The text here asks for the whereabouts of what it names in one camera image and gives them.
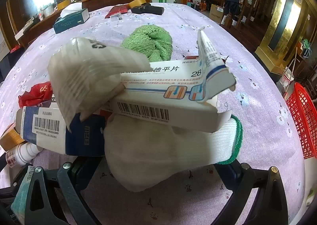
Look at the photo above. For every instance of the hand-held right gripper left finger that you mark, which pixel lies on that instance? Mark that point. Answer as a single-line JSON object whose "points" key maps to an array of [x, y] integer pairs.
{"points": [[81, 165]]}

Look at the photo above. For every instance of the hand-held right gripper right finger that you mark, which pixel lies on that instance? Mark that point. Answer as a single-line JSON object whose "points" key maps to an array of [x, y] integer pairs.
{"points": [[232, 173]]}

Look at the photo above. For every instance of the white knit glove green cuff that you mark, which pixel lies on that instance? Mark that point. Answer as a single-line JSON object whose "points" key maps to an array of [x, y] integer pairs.
{"points": [[153, 155]]}

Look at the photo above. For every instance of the red mesh basket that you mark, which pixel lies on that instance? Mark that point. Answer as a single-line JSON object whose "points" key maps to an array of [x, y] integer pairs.
{"points": [[303, 121]]}

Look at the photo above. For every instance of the blue and white medicine box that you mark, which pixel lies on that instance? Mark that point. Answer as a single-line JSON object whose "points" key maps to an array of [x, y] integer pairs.
{"points": [[44, 126]]}

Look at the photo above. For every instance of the white pill bottle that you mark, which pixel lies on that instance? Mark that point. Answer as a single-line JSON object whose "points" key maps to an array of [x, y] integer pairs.
{"points": [[22, 153]]}

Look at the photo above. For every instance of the white knit glove black print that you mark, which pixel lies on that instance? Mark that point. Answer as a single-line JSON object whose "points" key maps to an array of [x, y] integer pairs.
{"points": [[81, 79]]}

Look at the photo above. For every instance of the crumpled red plastic bag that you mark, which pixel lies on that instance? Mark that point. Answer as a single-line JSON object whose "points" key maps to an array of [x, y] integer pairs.
{"points": [[32, 93]]}

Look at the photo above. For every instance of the torn white medicine box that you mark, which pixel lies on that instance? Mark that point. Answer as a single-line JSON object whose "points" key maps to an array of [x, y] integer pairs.
{"points": [[158, 96]]}

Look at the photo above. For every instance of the white bucket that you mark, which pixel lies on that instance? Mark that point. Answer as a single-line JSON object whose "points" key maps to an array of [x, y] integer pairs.
{"points": [[284, 77]]}

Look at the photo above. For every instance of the green towel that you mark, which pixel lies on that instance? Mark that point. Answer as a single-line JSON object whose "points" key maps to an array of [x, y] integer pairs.
{"points": [[151, 39]]}

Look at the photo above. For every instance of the teal tissue box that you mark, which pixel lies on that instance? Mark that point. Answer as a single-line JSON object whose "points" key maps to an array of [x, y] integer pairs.
{"points": [[71, 20]]}

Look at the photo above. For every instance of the green bag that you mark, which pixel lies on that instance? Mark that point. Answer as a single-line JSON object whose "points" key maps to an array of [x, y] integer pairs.
{"points": [[305, 46]]}

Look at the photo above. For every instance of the purple floral cloth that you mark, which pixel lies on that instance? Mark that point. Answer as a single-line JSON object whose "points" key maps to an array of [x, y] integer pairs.
{"points": [[188, 24]]}

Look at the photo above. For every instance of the dark red flat packet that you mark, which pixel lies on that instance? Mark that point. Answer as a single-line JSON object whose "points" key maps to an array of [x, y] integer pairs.
{"points": [[116, 10]]}

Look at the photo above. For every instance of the gold framed pillar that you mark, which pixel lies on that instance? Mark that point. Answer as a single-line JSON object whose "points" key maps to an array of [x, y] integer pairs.
{"points": [[284, 22]]}

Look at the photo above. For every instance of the cardboard box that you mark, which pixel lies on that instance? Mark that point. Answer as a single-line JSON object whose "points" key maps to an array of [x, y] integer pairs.
{"points": [[216, 13]]}

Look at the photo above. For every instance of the dark jacket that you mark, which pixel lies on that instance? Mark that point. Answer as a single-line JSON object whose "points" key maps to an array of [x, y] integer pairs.
{"points": [[232, 4]]}

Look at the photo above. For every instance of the wooden stair railing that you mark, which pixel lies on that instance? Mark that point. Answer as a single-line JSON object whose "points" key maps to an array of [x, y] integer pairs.
{"points": [[257, 4]]}

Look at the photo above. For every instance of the yellow tape roll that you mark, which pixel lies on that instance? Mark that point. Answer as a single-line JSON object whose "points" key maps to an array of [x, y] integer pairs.
{"points": [[138, 1]]}

